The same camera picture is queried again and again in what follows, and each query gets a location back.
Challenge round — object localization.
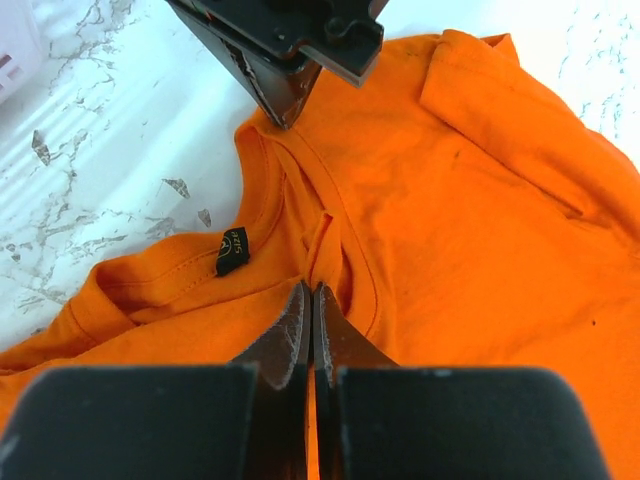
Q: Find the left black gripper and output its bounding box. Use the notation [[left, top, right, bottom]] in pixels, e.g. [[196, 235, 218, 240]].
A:
[[169, 0, 388, 130]]

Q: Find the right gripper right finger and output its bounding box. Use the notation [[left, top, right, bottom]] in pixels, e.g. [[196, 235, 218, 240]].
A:
[[312, 283, 397, 479]]

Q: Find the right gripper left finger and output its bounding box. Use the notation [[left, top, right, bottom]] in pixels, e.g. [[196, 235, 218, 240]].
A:
[[232, 282, 311, 479]]

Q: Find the orange t-shirt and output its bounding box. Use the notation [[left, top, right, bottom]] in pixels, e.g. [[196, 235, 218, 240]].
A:
[[1, 30, 639, 479]]

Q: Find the white plastic basket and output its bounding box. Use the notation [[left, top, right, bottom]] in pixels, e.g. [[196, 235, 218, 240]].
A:
[[0, 0, 42, 103]]

